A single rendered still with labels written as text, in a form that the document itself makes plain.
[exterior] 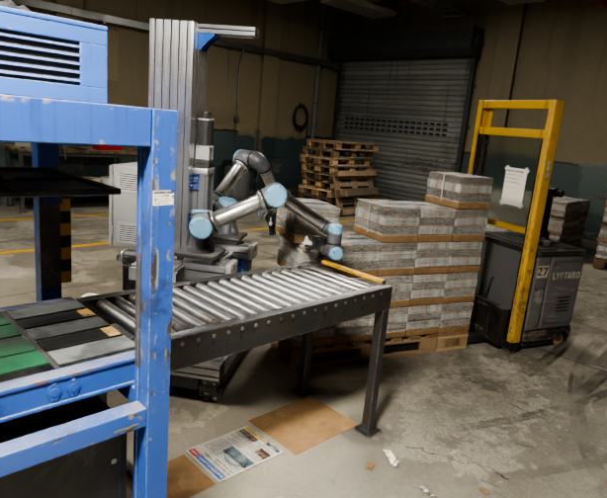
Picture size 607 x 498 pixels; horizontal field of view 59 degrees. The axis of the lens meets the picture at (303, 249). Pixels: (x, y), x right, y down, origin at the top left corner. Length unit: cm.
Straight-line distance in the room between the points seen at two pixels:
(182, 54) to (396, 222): 167
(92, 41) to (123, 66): 822
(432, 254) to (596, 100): 644
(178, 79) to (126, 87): 670
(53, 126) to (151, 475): 105
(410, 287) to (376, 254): 39
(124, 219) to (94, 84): 173
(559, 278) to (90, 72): 371
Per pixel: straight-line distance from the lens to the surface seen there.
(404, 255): 367
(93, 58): 158
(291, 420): 299
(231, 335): 202
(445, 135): 1086
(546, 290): 446
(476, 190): 393
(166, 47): 314
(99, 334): 193
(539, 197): 407
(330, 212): 329
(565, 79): 1006
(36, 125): 135
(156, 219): 149
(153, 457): 178
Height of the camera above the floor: 154
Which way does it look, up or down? 13 degrees down
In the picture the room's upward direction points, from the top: 5 degrees clockwise
